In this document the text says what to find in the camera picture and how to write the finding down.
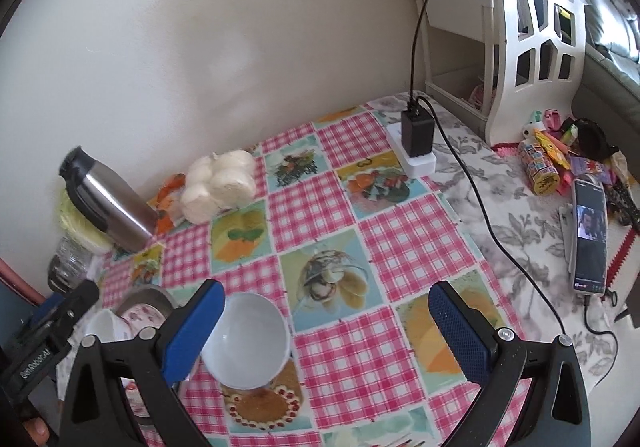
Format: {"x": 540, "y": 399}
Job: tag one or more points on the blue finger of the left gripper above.
{"x": 44, "y": 309}

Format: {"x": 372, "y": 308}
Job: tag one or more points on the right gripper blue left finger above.
{"x": 186, "y": 330}

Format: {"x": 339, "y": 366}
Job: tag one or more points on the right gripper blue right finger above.
{"x": 465, "y": 330}

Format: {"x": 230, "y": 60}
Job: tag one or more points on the stainless steel basin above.
{"x": 148, "y": 294}

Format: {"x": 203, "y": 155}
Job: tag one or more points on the floral pink rimmed plate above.
{"x": 138, "y": 317}

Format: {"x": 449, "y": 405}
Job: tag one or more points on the white square bowl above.
{"x": 108, "y": 327}

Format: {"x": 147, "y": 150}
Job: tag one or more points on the pale blue round bowl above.
{"x": 249, "y": 345}

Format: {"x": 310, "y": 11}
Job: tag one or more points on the tray of glass cups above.
{"x": 76, "y": 258}

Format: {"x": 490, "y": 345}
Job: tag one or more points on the napa cabbage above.
{"x": 78, "y": 227}

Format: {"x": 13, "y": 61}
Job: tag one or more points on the stainless steel thermos jug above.
{"x": 107, "y": 201}

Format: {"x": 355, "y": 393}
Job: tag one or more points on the orange snack packet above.
{"x": 166, "y": 203}

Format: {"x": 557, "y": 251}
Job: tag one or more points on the grey floral tablecloth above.
{"x": 476, "y": 223}

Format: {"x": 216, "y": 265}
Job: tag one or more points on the bag of steamed buns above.
{"x": 216, "y": 183}

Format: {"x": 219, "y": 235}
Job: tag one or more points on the checkered picture tablecloth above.
{"x": 346, "y": 245}

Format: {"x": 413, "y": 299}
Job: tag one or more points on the colourful snack tube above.
{"x": 542, "y": 174}

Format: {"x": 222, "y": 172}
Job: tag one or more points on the smartphone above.
{"x": 590, "y": 236}

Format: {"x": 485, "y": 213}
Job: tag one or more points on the black power adapter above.
{"x": 416, "y": 130}

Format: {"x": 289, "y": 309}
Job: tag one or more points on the white wooden shelf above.
{"x": 494, "y": 62}

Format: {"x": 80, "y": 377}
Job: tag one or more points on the glass teapot black handle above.
{"x": 59, "y": 279}

